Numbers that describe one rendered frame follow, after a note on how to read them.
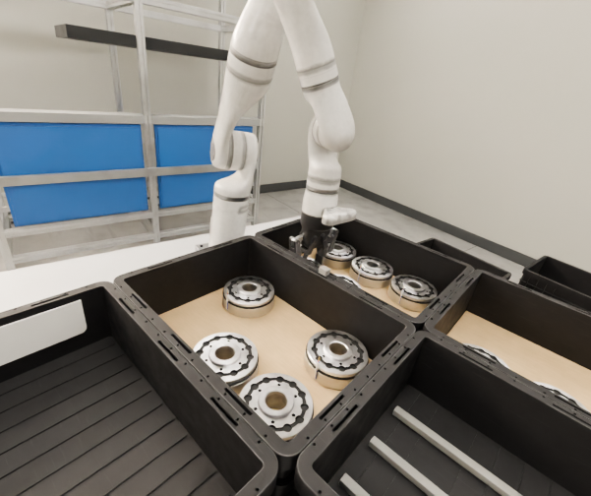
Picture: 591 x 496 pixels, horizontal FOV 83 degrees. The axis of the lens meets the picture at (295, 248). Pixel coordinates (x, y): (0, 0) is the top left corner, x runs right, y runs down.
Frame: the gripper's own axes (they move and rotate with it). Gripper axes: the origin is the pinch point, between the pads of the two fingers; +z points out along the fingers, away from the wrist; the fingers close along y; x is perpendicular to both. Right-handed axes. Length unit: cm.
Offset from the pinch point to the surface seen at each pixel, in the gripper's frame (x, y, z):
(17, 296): -44, 55, 15
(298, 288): 8.3, 11.4, -2.5
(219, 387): 23.8, 37.6, -7.6
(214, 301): -2.1, 24.1, 2.3
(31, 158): -178, 37, 15
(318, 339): 19.6, 16.4, -0.6
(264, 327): 9.5, 20.2, 2.3
